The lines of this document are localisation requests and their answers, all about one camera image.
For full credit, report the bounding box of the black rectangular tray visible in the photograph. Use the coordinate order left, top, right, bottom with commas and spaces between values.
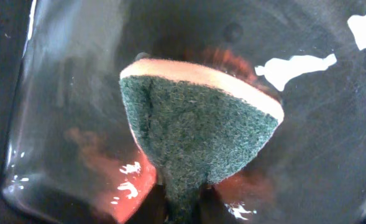
0, 1, 366, 223

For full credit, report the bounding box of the green orange scrub sponge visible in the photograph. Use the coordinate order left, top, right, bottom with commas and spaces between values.
119, 58, 284, 223

